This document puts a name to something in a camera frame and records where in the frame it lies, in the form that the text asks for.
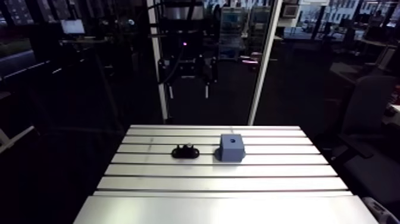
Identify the pale holed strip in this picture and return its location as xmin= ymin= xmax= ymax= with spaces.
xmin=361 ymin=196 xmax=400 ymax=224

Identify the white post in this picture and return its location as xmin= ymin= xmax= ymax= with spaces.
xmin=248 ymin=0 xmax=284 ymax=126
xmin=146 ymin=0 xmax=170 ymax=125

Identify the black oval holder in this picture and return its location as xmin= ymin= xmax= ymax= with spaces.
xmin=171 ymin=143 xmax=201 ymax=160

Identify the grey office chair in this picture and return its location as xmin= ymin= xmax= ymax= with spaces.
xmin=312 ymin=74 xmax=400 ymax=209

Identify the black cable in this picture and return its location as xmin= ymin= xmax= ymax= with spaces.
xmin=160 ymin=41 xmax=186 ymax=85

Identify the computer screen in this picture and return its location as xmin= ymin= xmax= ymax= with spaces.
xmin=60 ymin=19 xmax=86 ymax=35

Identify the dark blue-grey block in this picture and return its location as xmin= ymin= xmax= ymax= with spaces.
xmin=214 ymin=133 xmax=246 ymax=163

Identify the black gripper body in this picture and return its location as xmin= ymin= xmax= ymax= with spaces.
xmin=165 ymin=29 xmax=216 ymax=79

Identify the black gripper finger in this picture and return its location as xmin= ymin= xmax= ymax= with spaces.
xmin=158 ymin=57 xmax=174 ymax=99
xmin=198 ymin=56 xmax=220 ymax=99

